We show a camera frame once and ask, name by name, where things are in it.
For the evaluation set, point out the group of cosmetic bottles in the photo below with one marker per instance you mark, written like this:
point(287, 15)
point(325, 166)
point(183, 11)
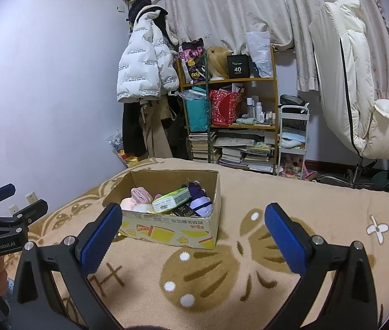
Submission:
point(261, 110)

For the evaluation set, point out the black hat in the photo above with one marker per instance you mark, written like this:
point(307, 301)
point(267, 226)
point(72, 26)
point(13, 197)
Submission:
point(146, 5)

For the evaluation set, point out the pink plush doll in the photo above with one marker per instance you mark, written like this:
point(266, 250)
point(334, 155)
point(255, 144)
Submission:
point(294, 165)

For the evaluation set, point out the black hanging garment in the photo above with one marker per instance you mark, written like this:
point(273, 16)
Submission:
point(132, 127)

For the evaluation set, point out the purple printed bag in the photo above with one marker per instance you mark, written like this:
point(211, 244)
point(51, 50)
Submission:
point(192, 60)

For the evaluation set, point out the beige hanging garment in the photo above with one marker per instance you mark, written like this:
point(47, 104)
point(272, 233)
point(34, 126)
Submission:
point(156, 130)

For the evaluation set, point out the cardboard box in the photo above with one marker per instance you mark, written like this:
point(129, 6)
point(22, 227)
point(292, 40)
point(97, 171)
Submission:
point(180, 230)

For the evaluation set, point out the pink plastic packet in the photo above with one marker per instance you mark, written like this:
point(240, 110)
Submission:
point(141, 196)

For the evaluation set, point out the wall socket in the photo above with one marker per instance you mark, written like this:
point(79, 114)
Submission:
point(14, 209)
point(31, 197)

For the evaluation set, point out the black hanging coat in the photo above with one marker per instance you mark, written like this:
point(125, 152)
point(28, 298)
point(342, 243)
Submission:
point(179, 134)

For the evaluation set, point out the green tissue pack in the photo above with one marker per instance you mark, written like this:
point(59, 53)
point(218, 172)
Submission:
point(172, 199)

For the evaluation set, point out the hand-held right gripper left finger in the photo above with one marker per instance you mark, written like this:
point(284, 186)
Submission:
point(101, 237)

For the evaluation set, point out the beige printed blanket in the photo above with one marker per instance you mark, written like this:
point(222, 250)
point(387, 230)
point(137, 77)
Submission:
point(249, 257)

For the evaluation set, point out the white puffer jacket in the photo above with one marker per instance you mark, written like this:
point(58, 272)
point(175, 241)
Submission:
point(142, 65)

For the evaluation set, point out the white padded chair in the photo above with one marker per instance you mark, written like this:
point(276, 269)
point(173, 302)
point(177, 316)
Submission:
point(359, 92)

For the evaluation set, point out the wooden shelf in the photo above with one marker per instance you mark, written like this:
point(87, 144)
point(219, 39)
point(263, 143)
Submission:
point(275, 110)

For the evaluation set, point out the black box gold print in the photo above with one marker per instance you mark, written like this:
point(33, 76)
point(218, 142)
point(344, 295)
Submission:
point(184, 211)

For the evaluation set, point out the floral curtain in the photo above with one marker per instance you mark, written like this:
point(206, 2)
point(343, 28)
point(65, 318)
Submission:
point(232, 7)

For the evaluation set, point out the black cosmetics box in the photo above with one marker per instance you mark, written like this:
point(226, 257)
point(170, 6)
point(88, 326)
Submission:
point(239, 66)

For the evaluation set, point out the teal bag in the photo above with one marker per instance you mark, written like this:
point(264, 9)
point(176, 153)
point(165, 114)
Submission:
point(196, 113)

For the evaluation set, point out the green pole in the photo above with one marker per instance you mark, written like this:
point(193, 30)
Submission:
point(209, 120)

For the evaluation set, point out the wall switch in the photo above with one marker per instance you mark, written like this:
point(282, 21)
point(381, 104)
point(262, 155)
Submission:
point(121, 7)

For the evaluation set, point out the blond wig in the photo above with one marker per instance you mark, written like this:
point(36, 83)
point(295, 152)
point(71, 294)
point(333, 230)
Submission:
point(218, 62)

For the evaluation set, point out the pink pig squishy toy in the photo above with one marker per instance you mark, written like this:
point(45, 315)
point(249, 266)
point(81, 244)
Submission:
point(128, 204)

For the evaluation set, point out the red patterned bag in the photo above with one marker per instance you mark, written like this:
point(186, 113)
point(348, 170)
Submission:
point(225, 108)

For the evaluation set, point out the white plastic bag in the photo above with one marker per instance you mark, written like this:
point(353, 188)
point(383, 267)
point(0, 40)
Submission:
point(259, 53)

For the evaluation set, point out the stack of books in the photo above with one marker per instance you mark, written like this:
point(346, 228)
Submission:
point(235, 151)

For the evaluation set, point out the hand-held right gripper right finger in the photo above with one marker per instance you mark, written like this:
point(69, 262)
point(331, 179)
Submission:
point(285, 239)

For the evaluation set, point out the plastic bag of toys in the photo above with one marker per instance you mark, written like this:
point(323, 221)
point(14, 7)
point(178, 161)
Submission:
point(118, 144)

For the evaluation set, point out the white trolley cart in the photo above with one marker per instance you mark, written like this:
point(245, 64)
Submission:
point(292, 113)

